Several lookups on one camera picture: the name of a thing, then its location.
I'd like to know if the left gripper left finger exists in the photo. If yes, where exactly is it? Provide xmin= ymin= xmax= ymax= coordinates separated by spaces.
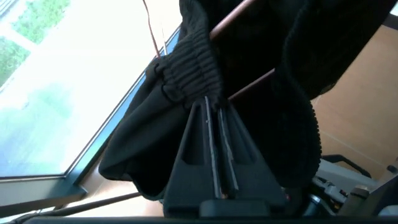
xmin=164 ymin=96 xmax=223 ymax=217

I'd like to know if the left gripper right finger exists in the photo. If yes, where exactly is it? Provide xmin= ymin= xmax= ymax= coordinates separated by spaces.
xmin=218 ymin=104 xmax=286 ymax=215

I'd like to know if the black knitted garment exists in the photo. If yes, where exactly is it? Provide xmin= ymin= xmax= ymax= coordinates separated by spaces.
xmin=98 ymin=0 xmax=398 ymax=200

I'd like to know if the black clothes rack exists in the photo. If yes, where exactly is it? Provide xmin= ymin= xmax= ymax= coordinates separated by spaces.
xmin=12 ymin=192 xmax=142 ymax=223

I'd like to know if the window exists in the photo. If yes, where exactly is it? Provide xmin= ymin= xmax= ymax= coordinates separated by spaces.
xmin=0 ymin=0 xmax=183 ymax=218

